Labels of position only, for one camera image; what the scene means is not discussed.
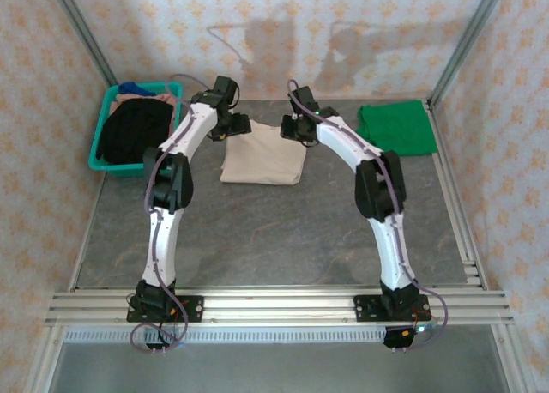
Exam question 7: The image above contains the blue garment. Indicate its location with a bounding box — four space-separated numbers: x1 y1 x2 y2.
118 81 156 98

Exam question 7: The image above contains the cream t-shirt with robot print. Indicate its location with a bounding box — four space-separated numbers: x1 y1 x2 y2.
220 118 308 186

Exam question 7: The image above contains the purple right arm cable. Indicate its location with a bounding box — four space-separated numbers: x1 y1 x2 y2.
286 79 450 351

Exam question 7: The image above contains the teal plastic basket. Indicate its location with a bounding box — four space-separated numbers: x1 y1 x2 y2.
87 82 184 178

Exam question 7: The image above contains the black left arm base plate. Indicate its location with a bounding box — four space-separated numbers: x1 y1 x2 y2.
126 295 205 323

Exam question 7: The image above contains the aluminium frame post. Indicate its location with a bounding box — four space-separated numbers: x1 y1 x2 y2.
428 0 511 106
46 0 119 88

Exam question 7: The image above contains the black t-shirt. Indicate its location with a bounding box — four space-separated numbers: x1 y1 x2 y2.
94 97 175 165

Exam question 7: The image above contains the aluminium mounting rail beam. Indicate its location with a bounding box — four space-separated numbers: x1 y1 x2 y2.
45 287 515 328

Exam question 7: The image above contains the white slotted cable duct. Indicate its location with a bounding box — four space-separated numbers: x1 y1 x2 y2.
63 327 387 345

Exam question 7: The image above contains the green t-shirt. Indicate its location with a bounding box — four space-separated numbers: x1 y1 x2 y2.
355 100 437 157

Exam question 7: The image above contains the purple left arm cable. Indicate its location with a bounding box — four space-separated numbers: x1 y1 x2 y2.
130 74 215 354

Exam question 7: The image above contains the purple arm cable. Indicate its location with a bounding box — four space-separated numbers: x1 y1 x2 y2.
130 74 215 354
286 79 450 351

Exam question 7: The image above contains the black controller box with lights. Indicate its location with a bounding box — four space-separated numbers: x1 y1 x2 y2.
383 322 438 352

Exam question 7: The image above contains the aluminium side rail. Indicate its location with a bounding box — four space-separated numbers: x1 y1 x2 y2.
418 99 488 291

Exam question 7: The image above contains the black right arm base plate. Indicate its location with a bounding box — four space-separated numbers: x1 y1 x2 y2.
353 293 430 323

